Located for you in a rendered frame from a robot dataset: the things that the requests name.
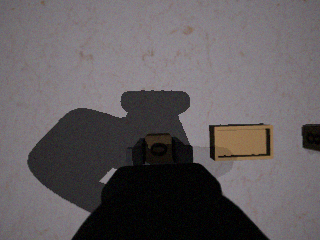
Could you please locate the tan rectangular tray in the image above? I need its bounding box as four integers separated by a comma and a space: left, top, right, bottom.
209, 124, 274, 161

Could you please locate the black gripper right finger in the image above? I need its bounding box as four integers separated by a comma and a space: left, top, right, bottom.
172, 137, 193, 164

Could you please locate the tan wooden cube with black digit 0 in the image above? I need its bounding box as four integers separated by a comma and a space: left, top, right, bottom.
145, 133, 173, 163

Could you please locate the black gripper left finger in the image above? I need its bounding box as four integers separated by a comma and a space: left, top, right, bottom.
126, 138, 146, 166

